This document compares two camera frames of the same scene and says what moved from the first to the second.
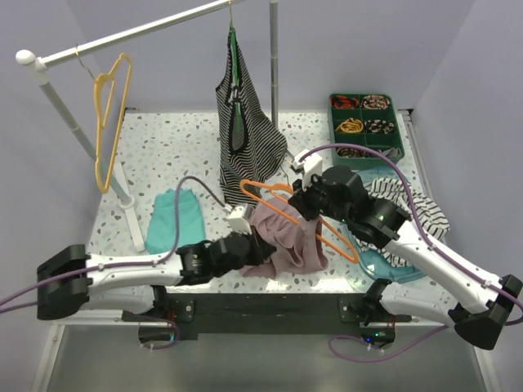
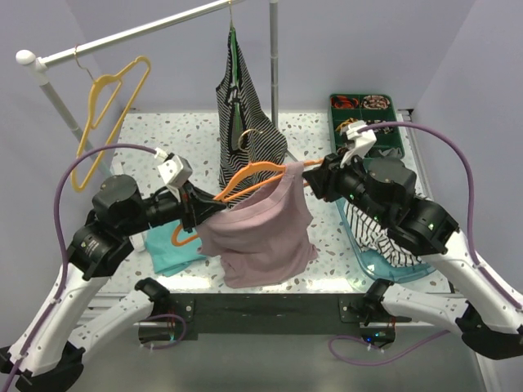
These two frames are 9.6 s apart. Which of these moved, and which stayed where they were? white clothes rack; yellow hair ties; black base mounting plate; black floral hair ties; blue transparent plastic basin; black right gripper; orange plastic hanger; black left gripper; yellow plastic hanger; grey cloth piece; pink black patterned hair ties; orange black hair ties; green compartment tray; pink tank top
Moved: yellow plastic hanger; orange plastic hanger; black right gripper; black left gripper; pink tank top
Stayed: white clothes rack; grey cloth piece; green compartment tray; pink black patterned hair ties; black base mounting plate; orange black hair ties; blue transparent plastic basin; yellow hair ties; black floral hair ties
